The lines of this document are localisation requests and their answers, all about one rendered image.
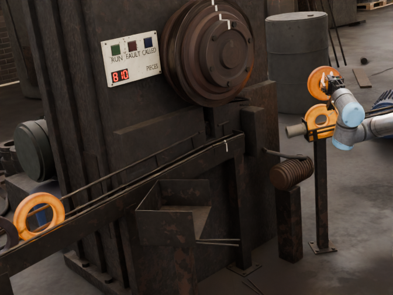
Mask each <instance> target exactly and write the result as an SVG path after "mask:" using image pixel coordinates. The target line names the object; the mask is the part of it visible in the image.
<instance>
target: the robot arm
mask: <svg viewBox="0 0 393 295"><path fill-rule="evenodd" d="M340 76H341V77H342V78H340ZM320 90H321V91H322V92H323V93H325V95H328V96H330V98H329V100H328V102H327V104H326V108H327V110H328V111H332V110H336V111H337V112H338V115H337V120H336V125H335V130H334V133H333V136H332V137H333V139H332V143H333V145H334V146H335V147H337V148H338V149H341V150H351V149H352V148H353V146H354V144H355V143H359V142H363V141H366V140H370V139H375V138H380V137H383V136H387V135H392V134H393V113H390V114H386V115H382V116H374V117H371V118H368V119H364V117H365V112H364V110H363V107H362V106H361V105H360V104H359V103H358V102H357V100H356V99H355V98H354V96H353V94H352V93H351V92H350V91H349V90H348V89H346V88H345V85H344V78H343V76H342V75H341V74H340V73H339V76H334V75H333V72H332V71H331V72H330V74H329V75H326V76H325V74H324V73H323V75H322V78H321V82H320Z"/></svg>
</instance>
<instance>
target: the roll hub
mask: <svg viewBox="0 0 393 295"><path fill-rule="evenodd" d="M229 22H230V29H228V20H219V21H217V22H215V23H213V24H212V25H210V27H209V28H208V29H207V30H206V32H205V34H204V36H203V38H202V40H201V44H200V48H199V63H200V67H201V70H202V73H203V75H204V76H205V78H206V79H207V80H208V81H209V82H210V83H211V84H213V85H215V86H218V87H225V88H231V87H235V86H237V85H239V84H240V83H241V82H242V81H243V80H244V79H245V78H246V77H247V75H248V73H249V72H247V71H246V67H250V68H251V66H252V63H253V57H254V45H253V42H252V43H249V42H248V40H249V38H252V37H251V34H250V32H249V30H248V29H247V28H246V27H245V25H244V24H242V23H241V22H239V21H237V20H229ZM232 22H236V23H237V25H236V27H234V28H233V26H232ZM213 35H216V36H217V40H216V41H213V40H212V36H213ZM210 66H214V67H215V71H213V72H211V71H210ZM228 81H231V82H232V86H230V87H228V85H227V82H228Z"/></svg>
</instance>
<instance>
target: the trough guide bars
mask: <svg viewBox="0 0 393 295"><path fill-rule="evenodd" d="M389 108H393V105H391V106H388V107H383V108H379V109H374V110H370V111H366V112H365V114H369V113H372V112H377V111H381V110H384V109H389ZM392 112H393V109H390V110H387V111H382V112H378V113H374V114H370V115H365V117H364V119H367V118H371V117H374V116H379V115H384V114H388V113H392ZM325 123H326V121H324V122H320V123H316V124H317V125H322V124H325ZM335 125H336V124H331V125H326V126H322V127H319V128H314V129H310V130H308V132H309V136H312V135H313V140H314V142H315V141H318V134H320V133H325V132H329V131H334V130H335V128H331V129H326V130H323V131H319V132H317V130H320V129H325V128H330V127H333V126H335ZM311 132H312V133H311Z"/></svg>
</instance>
